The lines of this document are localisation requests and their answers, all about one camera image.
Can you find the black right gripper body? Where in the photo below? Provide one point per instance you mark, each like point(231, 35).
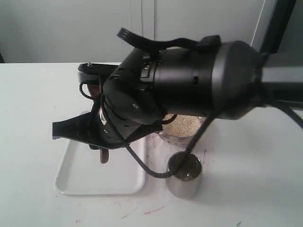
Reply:
point(127, 107)

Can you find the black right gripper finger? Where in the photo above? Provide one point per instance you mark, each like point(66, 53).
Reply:
point(95, 71)
point(76, 129)

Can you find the brown wooden spoon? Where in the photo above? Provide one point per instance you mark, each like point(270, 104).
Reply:
point(104, 153)

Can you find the steel bowl of rice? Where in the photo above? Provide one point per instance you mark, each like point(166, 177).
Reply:
point(181, 130)

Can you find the stainless steel cup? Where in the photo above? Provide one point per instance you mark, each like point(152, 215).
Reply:
point(185, 182)

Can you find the white cabinet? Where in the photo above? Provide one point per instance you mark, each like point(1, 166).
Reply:
point(35, 31)

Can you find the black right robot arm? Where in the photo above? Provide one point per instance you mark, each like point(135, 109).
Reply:
point(182, 77)

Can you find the white rectangular plastic tray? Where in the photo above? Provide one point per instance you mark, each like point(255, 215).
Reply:
point(81, 172)

